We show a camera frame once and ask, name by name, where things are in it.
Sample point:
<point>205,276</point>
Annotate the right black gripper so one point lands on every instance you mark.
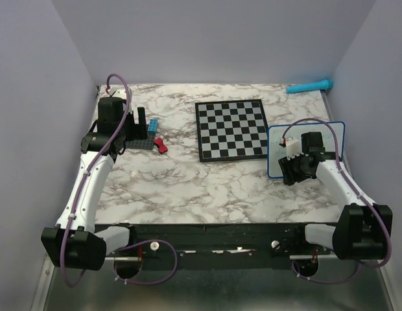
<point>286,166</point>

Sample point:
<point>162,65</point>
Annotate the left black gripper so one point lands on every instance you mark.
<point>138,131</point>

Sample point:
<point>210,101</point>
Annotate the red bow-shaped eraser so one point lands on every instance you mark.
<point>160,145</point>

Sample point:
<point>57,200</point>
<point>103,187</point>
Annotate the black white chessboard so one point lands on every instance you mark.
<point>232,130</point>

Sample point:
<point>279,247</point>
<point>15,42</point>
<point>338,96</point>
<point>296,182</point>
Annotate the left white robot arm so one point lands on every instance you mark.
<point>73,241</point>

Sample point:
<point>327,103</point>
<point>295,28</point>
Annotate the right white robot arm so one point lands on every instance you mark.
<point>364,227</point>

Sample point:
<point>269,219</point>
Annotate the blue toy brick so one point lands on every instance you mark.
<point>152,126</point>

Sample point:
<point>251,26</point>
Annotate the dark grey brick baseplate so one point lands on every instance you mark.
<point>142,144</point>

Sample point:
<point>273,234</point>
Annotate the blue marker pen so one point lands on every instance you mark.
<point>315,86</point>

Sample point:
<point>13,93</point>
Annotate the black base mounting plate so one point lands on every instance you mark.
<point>222,246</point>

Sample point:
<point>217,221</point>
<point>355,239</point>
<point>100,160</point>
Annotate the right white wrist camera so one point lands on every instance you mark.
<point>292,146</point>

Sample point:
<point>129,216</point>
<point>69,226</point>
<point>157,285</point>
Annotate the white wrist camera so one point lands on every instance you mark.
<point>292,146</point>
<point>111,91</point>

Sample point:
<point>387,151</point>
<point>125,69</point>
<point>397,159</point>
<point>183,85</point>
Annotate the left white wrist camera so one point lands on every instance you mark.
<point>111,91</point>

